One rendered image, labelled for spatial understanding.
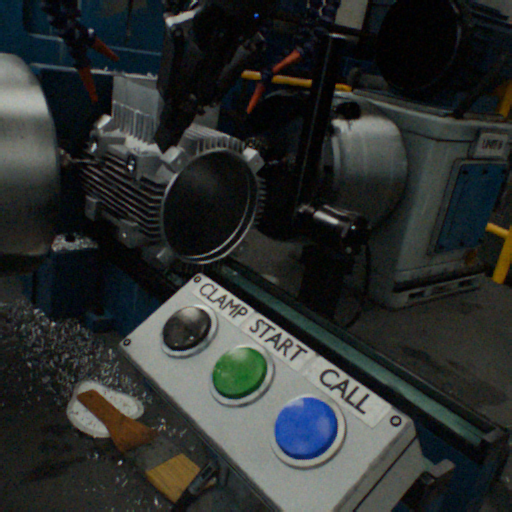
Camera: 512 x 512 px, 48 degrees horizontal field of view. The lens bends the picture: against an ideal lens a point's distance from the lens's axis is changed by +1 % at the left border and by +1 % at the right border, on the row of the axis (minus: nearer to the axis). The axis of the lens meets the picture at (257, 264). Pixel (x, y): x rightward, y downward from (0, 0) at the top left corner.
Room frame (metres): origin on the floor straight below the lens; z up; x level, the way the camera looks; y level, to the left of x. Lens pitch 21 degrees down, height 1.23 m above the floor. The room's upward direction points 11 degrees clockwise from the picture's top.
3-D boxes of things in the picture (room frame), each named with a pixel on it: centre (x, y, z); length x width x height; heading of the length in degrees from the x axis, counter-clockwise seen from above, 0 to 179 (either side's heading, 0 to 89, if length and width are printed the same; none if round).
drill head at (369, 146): (1.03, -0.09, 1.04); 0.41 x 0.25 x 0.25; 134
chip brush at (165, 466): (0.51, 0.09, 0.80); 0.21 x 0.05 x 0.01; 52
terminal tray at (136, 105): (0.83, 0.17, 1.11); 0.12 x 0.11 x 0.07; 45
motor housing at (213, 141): (0.80, 0.14, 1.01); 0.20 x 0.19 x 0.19; 45
